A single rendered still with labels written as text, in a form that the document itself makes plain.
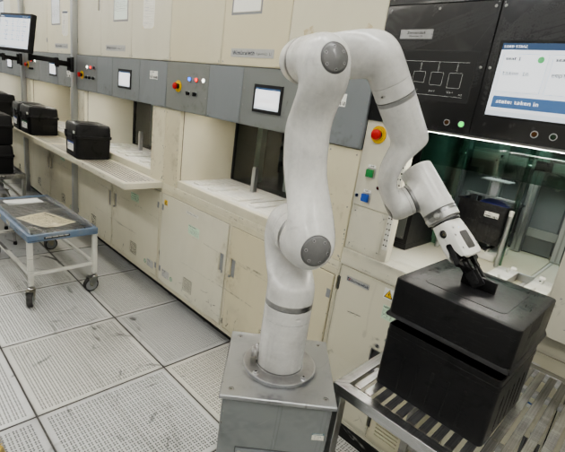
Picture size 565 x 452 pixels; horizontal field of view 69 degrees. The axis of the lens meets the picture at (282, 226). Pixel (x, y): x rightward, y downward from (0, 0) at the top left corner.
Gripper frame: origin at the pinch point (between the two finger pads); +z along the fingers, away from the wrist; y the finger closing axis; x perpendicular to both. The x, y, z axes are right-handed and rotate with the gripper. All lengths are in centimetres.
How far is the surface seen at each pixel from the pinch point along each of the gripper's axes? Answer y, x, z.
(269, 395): -40, 40, 5
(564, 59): 39, -36, -43
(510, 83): 39, -22, -47
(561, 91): 39, -31, -36
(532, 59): 39, -30, -49
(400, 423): -22.0, 22.8, 22.4
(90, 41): 36, 198, -279
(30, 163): 33, 414, -307
